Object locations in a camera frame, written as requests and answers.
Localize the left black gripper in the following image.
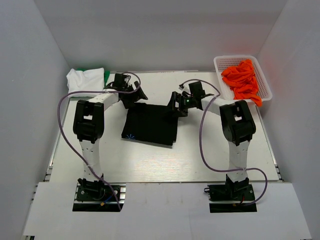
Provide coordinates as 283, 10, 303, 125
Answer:
121, 80, 148, 109

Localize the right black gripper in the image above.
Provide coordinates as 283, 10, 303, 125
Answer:
163, 90, 196, 117

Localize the black t-shirt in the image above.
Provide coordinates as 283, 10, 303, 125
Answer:
121, 103, 178, 147

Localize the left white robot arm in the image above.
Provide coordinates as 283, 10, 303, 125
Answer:
73, 72, 148, 184

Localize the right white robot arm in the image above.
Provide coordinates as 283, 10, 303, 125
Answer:
167, 80, 256, 200

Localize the green folded t-shirt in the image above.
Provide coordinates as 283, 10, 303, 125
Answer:
76, 67, 111, 86

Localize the white folded t-shirt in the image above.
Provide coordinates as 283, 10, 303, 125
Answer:
66, 67, 105, 93

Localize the white plastic mesh basket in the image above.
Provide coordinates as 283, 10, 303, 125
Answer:
213, 55, 273, 103

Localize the orange crumpled t-shirt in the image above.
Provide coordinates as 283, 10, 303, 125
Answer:
221, 59, 263, 107

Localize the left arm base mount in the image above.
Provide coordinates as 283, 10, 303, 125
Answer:
72, 184, 126, 213

